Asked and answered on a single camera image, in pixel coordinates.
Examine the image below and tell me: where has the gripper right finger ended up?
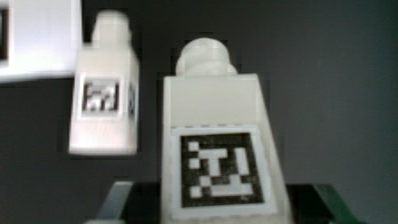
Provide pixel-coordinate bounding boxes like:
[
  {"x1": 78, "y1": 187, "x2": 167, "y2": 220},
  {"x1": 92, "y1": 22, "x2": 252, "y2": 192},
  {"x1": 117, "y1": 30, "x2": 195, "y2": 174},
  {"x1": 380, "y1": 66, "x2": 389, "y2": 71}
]
[{"x1": 315, "y1": 184, "x2": 362, "y2": 224}]

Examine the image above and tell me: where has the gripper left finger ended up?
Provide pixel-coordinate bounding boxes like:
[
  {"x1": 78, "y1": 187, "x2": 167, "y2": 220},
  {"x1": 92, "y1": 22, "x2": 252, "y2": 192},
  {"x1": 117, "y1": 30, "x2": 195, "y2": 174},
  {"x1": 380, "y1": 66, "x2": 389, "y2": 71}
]
[{"x1": 84, "y1": 181, "x2": 133, "y2": 224}]

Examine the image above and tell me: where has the white leg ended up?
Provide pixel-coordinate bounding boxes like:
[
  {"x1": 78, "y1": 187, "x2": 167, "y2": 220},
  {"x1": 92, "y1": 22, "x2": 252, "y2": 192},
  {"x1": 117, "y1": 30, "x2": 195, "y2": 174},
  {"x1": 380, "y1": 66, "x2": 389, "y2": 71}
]
[
  {"x1": 160, "y1": 38, "x2": 293, "y2": 224},
  {"x1": 69, "y1": 10, "x2": 139, "y2": 156}
]

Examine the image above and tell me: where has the white tag sheet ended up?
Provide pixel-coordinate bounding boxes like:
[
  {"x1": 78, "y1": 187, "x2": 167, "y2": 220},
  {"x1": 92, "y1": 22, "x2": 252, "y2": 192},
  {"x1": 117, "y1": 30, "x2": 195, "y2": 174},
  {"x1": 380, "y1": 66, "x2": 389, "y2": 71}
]
[{"x1": 0, "y1": 0, "x2": 82, "y2": 83}]

